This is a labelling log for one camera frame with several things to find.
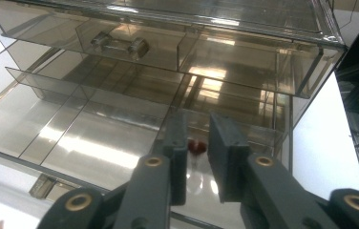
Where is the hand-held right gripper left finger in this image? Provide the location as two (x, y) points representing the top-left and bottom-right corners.
(153, 110), (189, 206)

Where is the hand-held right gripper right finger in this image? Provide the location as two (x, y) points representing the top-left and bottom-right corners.
(207, 113), (252, 203)

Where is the dark red stud earring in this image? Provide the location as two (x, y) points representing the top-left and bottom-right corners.
(187, 138), (208, 156)

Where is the smoky clear acrylic drawer organizer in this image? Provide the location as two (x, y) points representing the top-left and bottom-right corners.
(0, 0), (348, 229)

